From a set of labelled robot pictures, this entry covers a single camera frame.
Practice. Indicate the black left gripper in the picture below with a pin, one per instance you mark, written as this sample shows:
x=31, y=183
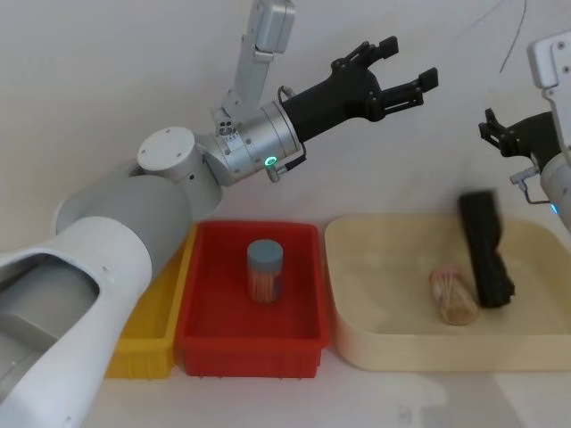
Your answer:
x=339, y=98

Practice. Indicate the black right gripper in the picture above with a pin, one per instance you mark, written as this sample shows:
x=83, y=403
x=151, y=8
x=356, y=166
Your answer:
x=528, y=134

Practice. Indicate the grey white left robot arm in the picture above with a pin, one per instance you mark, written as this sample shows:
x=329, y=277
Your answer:
x=107, y=249

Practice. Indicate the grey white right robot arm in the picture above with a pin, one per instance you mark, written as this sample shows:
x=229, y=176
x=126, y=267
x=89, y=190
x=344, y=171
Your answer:
x=555, y=178

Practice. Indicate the black folded umbrella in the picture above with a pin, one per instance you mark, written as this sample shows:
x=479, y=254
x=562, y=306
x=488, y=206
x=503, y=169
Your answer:
x=484, y=249

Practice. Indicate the bundle of wooden sticks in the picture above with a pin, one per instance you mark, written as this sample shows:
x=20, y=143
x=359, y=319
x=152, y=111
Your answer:
x=452, y=296

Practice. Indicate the cream plastic tray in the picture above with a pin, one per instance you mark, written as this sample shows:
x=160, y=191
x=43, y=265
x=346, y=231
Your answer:
x=397, y=307

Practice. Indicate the toothpick jar with grey lid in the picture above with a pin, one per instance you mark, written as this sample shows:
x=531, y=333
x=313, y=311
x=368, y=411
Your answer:
x=265, y=272

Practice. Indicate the red plastic bin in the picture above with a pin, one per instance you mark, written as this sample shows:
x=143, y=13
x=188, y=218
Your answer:
x=232, y=325

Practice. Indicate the yellow plastic bin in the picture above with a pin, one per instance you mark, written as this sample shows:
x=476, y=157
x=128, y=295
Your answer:
x=154, y=330

